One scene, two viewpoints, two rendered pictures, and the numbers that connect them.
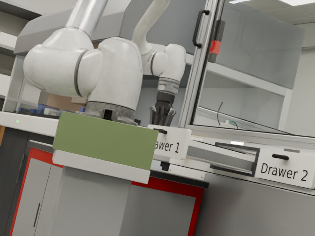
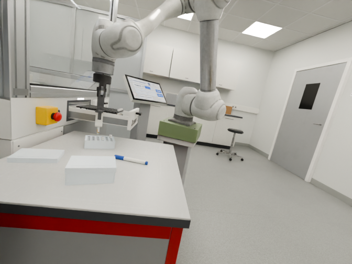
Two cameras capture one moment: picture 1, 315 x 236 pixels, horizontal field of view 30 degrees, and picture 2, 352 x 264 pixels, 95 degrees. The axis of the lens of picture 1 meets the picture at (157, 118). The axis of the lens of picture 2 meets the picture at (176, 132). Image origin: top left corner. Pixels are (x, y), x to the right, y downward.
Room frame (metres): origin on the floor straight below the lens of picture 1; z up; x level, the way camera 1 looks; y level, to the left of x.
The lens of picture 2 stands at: (3.03, 0.61, 1.03)
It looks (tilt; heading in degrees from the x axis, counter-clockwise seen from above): 11 degrees down; 203
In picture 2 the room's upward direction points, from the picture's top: 10 degrees clockwise
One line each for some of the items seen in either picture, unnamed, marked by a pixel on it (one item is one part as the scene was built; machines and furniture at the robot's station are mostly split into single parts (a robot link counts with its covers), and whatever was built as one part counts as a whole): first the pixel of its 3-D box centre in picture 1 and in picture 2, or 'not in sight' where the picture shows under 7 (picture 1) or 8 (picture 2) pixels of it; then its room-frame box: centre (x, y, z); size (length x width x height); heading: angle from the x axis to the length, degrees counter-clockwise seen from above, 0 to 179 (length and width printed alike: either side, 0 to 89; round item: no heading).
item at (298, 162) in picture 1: (286, 167); (100, 106); (2.08, -0.48, 0.87); 0.29 x 0.02 x 0.11; 30
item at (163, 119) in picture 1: (163, 119); not in sight; (2.48, -0.03, 0.97); 0.04 x 0.01 x 0.11; 142
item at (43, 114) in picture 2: not in sight; (47, 115); (2.63, -0.15, 0.88); 0.07 x 0.05 x 0.07; 30
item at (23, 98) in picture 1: (126, 104); not in sight; (4.01, 0.23, 1.13); 1.78 x 1.14 x 0.45; 30
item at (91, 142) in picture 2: (143, 161); (99, 142); (2.50, 0.01, 0.78); 0.12 x 0.08 x 0.04; 142
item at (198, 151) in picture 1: (209, 155); (100, 113); (2.30, -0.23, 0.86); 0.40 x 0.26 x 0.06; 120
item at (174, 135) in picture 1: (165, 141); (133, 118); (2.19, -0.05, 0.87); 0.29 x 0.02 x 0.11; 30
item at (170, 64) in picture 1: (170, 62); (106, 41); (2.49, 0.00, 1.22); 0.13 x 0.11 x 0.16; 69
